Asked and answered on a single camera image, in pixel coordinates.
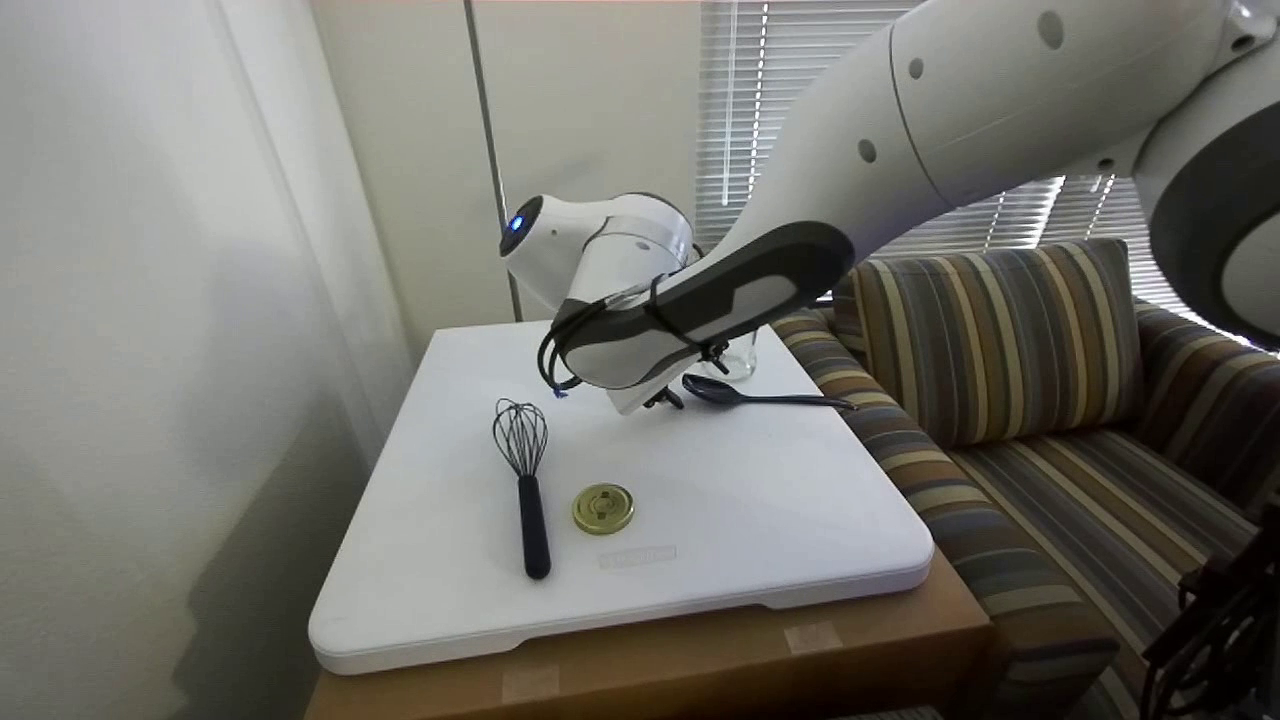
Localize brown cardboard box table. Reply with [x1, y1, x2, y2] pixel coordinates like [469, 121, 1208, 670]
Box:
[300, 551, 997, 720]

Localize white window blinds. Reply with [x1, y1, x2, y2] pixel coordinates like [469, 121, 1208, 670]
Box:
[692, 0, 1163, 261]

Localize striped sofa cushion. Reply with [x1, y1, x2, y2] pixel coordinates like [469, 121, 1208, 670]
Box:
[833, 237, 1147, 452]

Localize black tripod stand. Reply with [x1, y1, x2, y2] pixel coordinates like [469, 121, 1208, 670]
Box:
[1136, 497, 1280, 720]

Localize black handled wire whisk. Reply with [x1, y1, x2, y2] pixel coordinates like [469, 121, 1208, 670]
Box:
[489, 397, 557, 585]

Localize gold jar lid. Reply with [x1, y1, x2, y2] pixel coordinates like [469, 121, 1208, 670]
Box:
[572, 482, 641, 540]

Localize white plastic board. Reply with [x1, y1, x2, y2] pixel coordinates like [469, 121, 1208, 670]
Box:
[303, 315, 942, 680]

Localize black plastic spoon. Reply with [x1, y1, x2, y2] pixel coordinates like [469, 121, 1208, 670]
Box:
[681, 372, 833, 411]

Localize striped sofa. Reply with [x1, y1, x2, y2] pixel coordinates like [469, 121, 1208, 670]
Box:
[771, 237, 1280, 720]

